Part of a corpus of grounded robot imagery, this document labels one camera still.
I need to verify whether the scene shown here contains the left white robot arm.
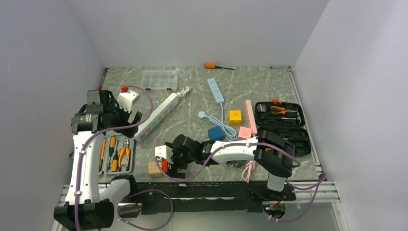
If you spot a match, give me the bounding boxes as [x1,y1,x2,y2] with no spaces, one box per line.
[53,90,142,231]

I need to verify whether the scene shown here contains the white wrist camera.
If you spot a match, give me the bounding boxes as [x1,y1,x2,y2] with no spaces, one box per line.
[116,86,140,113]
[154,145,173,164]

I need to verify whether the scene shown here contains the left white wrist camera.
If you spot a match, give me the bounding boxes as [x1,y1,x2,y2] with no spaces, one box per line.
[116,86,140,113]

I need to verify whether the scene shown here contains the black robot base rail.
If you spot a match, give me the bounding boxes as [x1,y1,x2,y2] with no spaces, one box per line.
[121,181,296,215]

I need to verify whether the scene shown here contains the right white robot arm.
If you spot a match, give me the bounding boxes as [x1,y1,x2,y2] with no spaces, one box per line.
[154,130,301,200]

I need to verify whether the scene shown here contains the pink cube socket adapter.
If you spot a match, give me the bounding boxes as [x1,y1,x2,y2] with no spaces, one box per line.
[237,126,252,140]

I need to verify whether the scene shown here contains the beige cube socket adapter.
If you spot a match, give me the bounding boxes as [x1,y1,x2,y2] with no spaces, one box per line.
[148,161,163,178]

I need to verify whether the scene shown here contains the yellow cube socket adapter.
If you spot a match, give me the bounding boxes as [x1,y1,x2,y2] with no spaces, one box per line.
[229,110,242,127]

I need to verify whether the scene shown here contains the orange handled screwdriver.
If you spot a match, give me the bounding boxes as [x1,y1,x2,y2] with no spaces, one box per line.
[204,63,235,70]

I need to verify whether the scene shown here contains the orange pliers in case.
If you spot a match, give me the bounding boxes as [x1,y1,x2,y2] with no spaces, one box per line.
[269,106,299,117]

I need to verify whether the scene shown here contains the orange pliers in tray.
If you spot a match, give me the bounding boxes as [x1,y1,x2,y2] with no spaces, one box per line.
[118,148,131,171]

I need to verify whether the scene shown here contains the grey tool tray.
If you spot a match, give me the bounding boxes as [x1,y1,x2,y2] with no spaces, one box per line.
[99,133,135,175]

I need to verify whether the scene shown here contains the clear plastic organizer box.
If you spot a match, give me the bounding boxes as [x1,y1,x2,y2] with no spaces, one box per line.
[140,70,179,91]

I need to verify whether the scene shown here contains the black tool case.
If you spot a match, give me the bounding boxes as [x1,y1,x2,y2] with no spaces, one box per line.
[254,100,312,157]

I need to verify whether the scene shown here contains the blue cube socket adapter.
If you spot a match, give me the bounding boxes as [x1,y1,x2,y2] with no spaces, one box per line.
[207,126,225,141]

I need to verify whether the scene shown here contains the red cube socket adapter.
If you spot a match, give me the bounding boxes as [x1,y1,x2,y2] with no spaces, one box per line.
[161,159,168,173]

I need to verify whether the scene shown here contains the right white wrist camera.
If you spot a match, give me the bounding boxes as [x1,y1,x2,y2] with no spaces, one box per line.
[154,145,173,164]

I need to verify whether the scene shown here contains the pink power strip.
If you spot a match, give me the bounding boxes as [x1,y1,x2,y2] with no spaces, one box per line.
[244,100,257,136]

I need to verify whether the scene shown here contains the white power strip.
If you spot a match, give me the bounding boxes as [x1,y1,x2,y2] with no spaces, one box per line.
[134,93,180,142]

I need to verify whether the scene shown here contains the light blue cable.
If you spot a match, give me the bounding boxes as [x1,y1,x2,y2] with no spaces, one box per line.
[197,103,238,141]

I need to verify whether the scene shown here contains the light blue power strip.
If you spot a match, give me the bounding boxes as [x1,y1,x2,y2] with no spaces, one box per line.
[207,78,224,103]

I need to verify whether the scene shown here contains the dark green cube adapter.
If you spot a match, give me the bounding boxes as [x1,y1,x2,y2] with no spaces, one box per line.
[227,161,242,168]

